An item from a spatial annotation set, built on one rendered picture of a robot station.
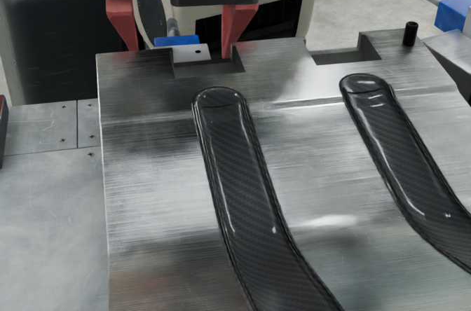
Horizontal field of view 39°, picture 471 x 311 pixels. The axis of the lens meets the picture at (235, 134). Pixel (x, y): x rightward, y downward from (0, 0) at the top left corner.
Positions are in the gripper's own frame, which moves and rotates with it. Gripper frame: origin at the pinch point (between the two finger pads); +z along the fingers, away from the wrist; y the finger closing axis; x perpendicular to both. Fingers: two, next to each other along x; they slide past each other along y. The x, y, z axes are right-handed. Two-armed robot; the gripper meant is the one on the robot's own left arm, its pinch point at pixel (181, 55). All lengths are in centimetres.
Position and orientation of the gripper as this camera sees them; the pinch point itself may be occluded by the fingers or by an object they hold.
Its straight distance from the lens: 60.2
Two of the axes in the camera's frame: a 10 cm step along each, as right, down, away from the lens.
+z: -0.3, 7.9, 6.2
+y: 9.9, -0.8, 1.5
